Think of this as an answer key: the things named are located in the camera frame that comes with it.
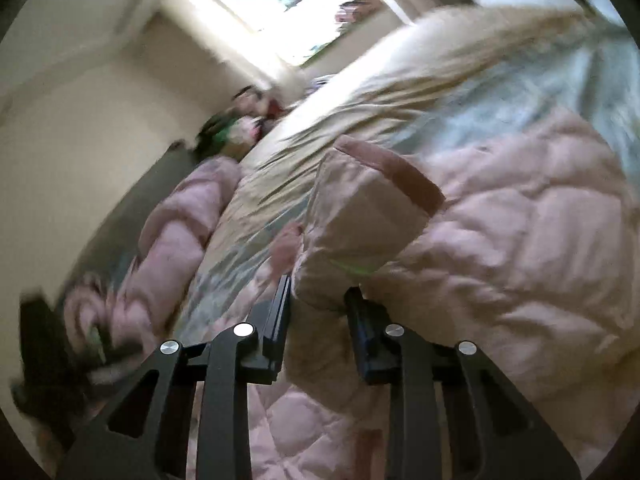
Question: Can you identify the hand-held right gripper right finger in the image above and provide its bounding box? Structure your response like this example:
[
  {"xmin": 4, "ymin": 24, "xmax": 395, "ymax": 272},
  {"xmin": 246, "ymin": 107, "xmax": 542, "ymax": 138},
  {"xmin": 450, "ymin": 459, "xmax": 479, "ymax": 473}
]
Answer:
[{"xmin": 344, "ymin": 286, "xmax": 583, "ymax": 480}]

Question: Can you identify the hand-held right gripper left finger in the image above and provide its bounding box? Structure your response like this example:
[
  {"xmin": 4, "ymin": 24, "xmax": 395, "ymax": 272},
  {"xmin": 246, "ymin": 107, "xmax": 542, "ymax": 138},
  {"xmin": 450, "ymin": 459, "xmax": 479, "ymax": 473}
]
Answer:
[{"xmin": 55, "ymin": 274, "xmax": 292, "ymax": 480}]

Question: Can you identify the pink quilted jacket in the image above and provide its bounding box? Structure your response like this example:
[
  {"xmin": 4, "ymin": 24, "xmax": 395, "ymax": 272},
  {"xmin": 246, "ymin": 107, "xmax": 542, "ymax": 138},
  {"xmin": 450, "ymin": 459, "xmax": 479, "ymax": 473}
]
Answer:
[{"xmin": 250, "ymin": 107, "xmax": 640, "ymax": 480}]

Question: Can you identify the pile of mixed clothes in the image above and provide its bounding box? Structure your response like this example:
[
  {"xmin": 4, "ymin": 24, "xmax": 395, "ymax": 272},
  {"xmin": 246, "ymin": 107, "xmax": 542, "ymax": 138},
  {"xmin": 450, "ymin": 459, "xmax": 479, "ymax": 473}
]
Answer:
[{"xmin": 192, "ymin": 85, "xmax": 287, "ymax": 162}]

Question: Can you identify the pink rumpled comforter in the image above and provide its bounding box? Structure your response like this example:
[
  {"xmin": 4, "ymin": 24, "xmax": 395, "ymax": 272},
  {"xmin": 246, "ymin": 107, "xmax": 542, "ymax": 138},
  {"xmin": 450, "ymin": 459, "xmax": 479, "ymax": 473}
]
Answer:
[{"xmin": 65, "ymin": 155, "xmax": 247, "ymax": 376}]

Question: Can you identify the dark grey headboard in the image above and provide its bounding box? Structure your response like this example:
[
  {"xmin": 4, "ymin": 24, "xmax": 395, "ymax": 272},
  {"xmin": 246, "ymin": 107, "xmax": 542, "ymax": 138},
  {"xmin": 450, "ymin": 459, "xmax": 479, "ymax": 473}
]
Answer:
[{"xmin": 65, "ymin": 141, "xmax": 211, "ymax": 306}]

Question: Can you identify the cartoon print bed sheet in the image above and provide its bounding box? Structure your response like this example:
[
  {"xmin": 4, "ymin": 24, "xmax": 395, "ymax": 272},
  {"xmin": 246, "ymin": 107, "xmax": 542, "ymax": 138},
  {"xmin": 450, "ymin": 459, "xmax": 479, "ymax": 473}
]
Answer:
[{"xmin": 175, "ymin": 5, "xmax": 640, "ymax": 341}]

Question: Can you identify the pile of plush toys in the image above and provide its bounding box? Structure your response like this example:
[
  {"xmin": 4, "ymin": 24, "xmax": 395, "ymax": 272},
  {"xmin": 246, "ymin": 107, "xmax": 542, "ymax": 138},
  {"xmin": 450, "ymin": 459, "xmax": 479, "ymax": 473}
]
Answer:
[{"xmin": 334, "ymin": 0, "xmax": 388, "ymax": 26}]

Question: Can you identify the bedroom window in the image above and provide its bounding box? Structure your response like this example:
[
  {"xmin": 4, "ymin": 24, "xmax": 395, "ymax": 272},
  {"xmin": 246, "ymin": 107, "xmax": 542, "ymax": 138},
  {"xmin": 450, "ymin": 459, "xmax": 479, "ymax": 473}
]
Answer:
[{"xmin": 189, "ymin": 0, "xmax": 417, "ymax": 67}]

